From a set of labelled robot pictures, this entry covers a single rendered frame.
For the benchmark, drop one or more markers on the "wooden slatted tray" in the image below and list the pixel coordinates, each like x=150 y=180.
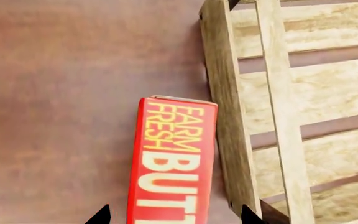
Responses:
x=278 y=112

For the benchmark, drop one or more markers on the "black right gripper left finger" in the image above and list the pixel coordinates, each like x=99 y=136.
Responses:
x=102 y=217

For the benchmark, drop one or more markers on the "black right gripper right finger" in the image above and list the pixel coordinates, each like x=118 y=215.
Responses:
x=249 y=217

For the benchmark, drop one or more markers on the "red butter box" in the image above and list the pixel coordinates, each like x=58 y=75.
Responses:
x=172 y=163

